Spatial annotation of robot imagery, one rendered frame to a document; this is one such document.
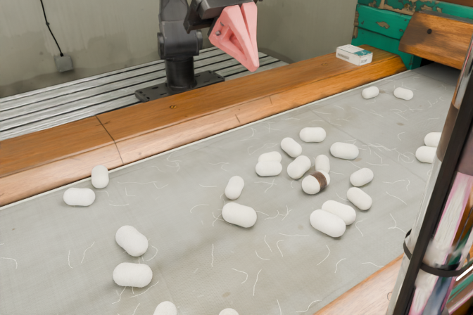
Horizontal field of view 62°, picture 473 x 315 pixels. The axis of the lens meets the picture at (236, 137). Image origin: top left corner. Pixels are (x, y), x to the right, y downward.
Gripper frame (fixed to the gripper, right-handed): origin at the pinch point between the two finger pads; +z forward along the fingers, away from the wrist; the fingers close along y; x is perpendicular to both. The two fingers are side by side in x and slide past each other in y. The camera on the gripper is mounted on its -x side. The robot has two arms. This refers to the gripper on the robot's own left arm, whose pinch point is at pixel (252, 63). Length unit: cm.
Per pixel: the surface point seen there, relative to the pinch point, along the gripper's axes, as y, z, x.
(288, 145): 1.9, 10.7, 3.9
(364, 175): 5.1, 18.4, -2.5
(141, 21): 56, -121, 164
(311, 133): 6.4, 10.4, 4.2
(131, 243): -21.4, 14.7, 0.2
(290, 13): 121, -77, 115
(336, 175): 4.2, 17.0, 0.8
